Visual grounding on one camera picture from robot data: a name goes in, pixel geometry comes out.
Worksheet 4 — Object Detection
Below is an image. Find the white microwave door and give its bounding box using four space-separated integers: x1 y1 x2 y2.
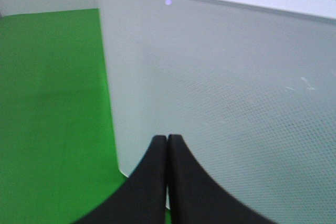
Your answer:
98 0 335 223

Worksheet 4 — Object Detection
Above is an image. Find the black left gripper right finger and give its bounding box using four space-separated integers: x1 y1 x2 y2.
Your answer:
167 134 272 223

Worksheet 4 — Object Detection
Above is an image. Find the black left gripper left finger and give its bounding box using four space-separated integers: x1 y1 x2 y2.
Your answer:
75 135 167 223

